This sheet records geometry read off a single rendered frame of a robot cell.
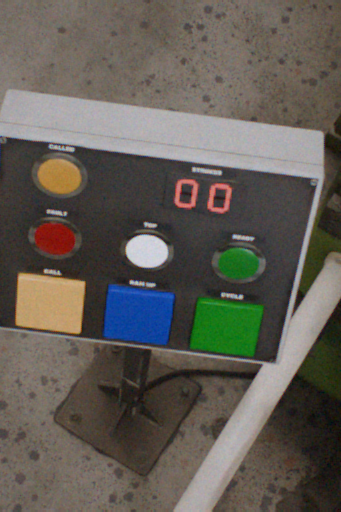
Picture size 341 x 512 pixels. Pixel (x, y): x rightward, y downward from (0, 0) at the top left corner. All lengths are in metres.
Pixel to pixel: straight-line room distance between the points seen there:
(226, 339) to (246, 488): 1.01
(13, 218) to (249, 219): 0.25
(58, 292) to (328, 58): 1.44
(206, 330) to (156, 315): 0.06
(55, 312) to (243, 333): 0.21
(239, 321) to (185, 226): 0.14
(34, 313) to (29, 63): 1.31
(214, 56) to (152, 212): 1.40
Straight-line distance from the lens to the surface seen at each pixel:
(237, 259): 1.40
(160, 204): 1.36
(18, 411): 2.47
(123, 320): 1.47
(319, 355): 2.34
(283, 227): 1.38
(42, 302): 1.46
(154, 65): 2.73
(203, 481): 1.80
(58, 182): 1.36
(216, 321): 1.46
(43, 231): 1.40
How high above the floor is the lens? 2.41
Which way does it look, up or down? 70 degrees down
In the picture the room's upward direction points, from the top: 10 degrees clockwise
